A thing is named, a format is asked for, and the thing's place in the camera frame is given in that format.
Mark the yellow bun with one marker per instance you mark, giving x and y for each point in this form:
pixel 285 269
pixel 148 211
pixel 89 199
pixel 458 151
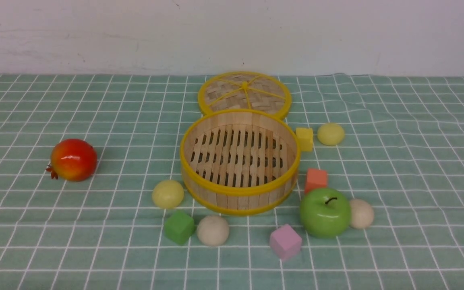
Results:
pixel 330 134
pixel 168 194

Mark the white bun front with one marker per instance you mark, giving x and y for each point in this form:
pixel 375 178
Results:
pixel 213 230

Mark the white bun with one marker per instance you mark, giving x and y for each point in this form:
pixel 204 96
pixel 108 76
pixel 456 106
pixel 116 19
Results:
pixel 213 230
pixel 362 214

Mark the bamboo steamer tray yellow rim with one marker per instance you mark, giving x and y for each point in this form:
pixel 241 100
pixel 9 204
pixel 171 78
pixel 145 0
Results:
pixel 240 162

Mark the woven bamboo steamer lid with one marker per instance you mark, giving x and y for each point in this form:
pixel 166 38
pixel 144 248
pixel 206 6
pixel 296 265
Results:
pixel 245 90

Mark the yellow cube block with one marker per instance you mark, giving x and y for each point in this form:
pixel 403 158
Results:
pixel 305 138

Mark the orange cube block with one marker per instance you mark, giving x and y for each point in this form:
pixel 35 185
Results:
pixel 315 179

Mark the green cube block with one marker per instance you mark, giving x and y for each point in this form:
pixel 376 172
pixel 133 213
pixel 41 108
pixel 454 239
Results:
pixel 179 227

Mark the pink cube block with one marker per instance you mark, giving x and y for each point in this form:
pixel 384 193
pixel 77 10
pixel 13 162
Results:
pixel 285 242

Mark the green toy apple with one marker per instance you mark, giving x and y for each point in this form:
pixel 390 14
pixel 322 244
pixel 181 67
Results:
pixel 325 213

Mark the red pomegranate toy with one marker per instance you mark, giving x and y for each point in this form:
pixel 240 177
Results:
pixel 74 160

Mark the green checkered tablecloth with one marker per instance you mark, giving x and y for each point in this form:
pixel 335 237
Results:
pixel 403 154

